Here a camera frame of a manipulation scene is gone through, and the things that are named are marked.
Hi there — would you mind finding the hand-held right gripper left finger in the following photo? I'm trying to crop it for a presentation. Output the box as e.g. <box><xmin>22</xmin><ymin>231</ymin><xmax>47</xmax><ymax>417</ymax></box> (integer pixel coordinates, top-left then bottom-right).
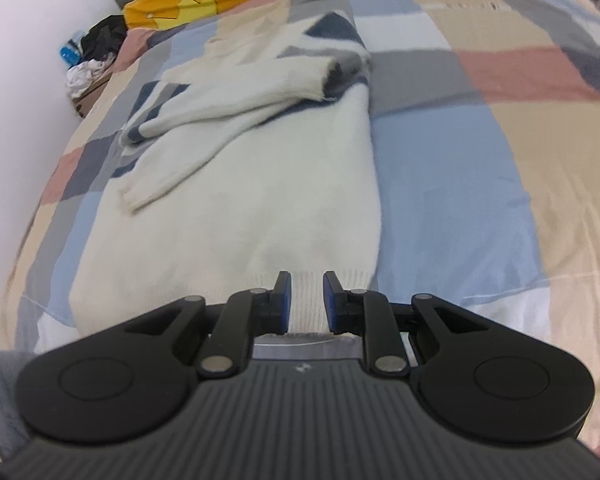
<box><xmin>125</xmin><ymin>271</ymin><xmax>293</xmax><ymax>380</ymax></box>

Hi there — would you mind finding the white crumpled cloth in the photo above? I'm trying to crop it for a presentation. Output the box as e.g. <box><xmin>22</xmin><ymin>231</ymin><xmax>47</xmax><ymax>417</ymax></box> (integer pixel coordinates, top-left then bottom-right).
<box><xmin>66</xmin><ymin>58</ymin><xmax>113</xmax><ymax>98</ymax></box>

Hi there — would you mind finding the brown nightstand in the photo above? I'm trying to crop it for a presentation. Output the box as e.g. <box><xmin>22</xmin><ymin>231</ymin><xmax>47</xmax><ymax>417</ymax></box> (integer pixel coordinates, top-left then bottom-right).
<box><xmin>72</xmin><ymin>72</ymin><xmax>113</xmax><ymax>118</ymax></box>

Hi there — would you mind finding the white sweater with dark stripes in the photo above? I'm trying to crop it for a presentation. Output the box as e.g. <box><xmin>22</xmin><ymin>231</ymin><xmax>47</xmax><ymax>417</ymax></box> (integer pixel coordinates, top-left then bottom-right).
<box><xmin>70</xmin><ymin>10</ymin><xmax>383</xmax><ymax>338</ymax></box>

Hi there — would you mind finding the black cloth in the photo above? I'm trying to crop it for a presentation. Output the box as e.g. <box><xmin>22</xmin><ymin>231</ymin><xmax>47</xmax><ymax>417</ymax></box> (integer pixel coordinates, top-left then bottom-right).
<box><xmin>80</xmin><ymin>15</ymin><xmax>128</xmax><ymax>61</ymax></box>

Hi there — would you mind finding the checkered patchwork quilt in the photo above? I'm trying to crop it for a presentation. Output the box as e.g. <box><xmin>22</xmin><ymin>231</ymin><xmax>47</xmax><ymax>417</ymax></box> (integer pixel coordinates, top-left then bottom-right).
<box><xmin>0</xmin><ymin>0</ymin><xmax>600</xmax><ymax>461</ymax></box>

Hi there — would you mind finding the blue packet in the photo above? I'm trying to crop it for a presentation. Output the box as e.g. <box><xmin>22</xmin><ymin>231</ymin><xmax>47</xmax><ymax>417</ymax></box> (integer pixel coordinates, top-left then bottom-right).
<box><xmin>59</xmin><ymin>30</ymin><xmax>86</xmax><ymax>68</ymax></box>

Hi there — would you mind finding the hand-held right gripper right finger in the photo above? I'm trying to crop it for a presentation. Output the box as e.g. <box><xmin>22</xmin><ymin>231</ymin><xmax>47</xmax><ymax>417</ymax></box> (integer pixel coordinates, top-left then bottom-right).
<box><xmin>322</xmin><ymin>271</ymin><xmax>491</xmax><ymax>380</ymax></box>

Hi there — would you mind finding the person's leg in grey jeans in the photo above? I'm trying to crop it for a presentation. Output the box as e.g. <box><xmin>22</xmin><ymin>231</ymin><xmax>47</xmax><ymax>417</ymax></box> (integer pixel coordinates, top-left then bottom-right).
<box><xmin>0</xmin><ymin>351</ymin><xmax>38</xmax><ymax>458</ymax></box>

